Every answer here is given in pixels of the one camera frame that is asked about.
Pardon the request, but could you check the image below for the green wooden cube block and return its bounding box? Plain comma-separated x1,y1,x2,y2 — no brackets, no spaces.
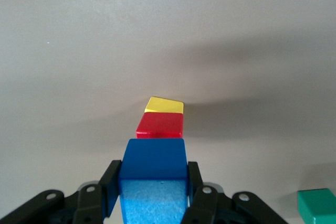
297,188,336,224

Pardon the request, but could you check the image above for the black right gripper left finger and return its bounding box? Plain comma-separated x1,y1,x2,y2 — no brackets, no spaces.
0,159,122,224

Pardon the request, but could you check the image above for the yellow wooden cube block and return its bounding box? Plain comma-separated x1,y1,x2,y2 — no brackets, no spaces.
144,96,185,115

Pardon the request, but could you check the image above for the red wooden cube block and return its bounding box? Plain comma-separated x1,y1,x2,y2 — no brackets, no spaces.
135,112,184,140

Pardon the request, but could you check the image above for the blue wooden cube block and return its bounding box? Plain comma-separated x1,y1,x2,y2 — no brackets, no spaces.
118,137,189,224

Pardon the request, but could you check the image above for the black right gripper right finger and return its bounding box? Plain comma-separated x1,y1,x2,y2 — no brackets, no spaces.
181,161,290,224

